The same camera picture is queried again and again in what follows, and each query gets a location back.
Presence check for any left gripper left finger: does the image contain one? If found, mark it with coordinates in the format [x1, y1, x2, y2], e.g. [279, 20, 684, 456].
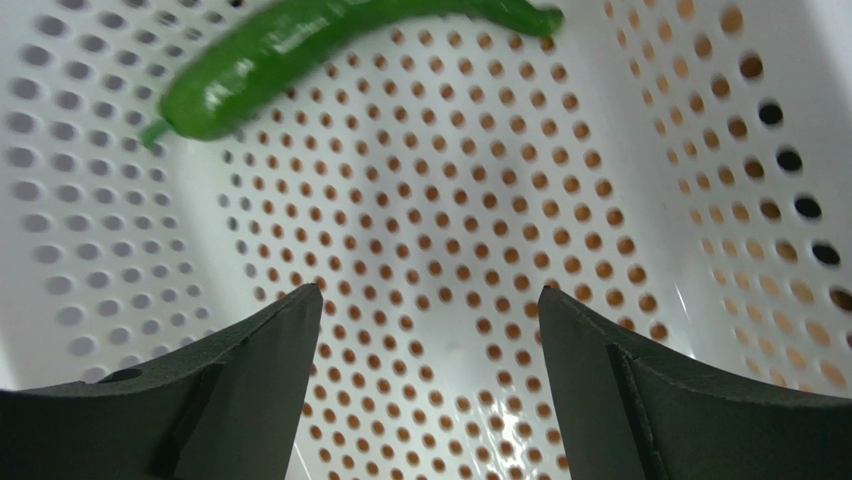
[1, 284, 323, 479]

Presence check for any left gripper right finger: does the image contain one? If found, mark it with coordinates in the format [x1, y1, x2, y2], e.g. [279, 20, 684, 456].
[538, 287, 851, 479]

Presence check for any green toy chili pepper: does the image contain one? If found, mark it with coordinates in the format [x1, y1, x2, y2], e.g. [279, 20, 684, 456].
[140, 0, 564, 148]

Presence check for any white plastic basket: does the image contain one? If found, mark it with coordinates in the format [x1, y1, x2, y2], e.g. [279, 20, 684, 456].
[1, 1, 851, 479]

